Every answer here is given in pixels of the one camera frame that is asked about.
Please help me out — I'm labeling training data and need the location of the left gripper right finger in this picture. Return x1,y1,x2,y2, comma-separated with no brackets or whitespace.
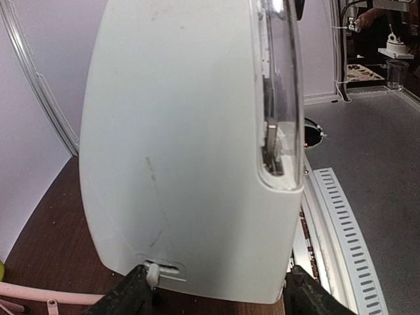
283,265,355,315

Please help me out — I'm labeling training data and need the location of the pink music stand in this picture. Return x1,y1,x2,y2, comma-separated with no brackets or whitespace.
1,282,103,314

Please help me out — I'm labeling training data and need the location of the clear plastic cup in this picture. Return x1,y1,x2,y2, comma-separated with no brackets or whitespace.
387,59,410,91

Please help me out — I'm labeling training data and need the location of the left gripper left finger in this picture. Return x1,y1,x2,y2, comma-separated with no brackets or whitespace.
81,264,161,315

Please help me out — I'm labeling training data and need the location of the white metronome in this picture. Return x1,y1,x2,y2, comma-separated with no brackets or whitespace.
79,1,304,305

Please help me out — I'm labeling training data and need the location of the aluminium front rail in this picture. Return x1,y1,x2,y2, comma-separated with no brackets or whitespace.
290,168,389,314

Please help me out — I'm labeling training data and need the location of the yellow-green plastic bowl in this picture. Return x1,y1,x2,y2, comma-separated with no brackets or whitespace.
0,261,5,282

